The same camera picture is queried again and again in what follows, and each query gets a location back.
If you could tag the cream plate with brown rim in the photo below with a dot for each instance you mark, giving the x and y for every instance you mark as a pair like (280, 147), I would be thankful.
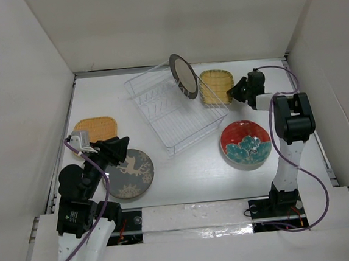
(184, 75)

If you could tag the red plate with teal flower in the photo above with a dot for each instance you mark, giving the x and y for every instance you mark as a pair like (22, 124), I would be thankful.
(245, 143)

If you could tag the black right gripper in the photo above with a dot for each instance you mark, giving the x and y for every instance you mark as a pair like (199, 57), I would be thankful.
(235, 91)

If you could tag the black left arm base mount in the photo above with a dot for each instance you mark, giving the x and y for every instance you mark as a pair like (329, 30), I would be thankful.
(129, 232)

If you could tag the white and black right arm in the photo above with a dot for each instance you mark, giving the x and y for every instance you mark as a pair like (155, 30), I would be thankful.
(292, 121)

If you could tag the orange woven square plate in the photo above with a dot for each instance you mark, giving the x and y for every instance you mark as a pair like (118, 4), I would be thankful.
(99, 128)

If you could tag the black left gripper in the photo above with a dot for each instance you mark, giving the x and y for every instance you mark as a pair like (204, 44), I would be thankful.
(112, 149)

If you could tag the yellow green-rimmed square plate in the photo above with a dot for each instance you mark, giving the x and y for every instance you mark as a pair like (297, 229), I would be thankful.
(214, 86)

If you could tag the grey reindeer round plate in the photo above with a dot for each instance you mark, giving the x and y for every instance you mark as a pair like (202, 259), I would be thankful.
(131, 178)

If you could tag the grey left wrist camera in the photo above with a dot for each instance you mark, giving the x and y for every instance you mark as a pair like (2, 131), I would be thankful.
(79, 140)

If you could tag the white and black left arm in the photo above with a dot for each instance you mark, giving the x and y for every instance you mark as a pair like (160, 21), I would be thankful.
(83, 225)

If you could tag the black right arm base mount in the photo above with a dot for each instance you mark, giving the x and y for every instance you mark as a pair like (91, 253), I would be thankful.
(265, 218)

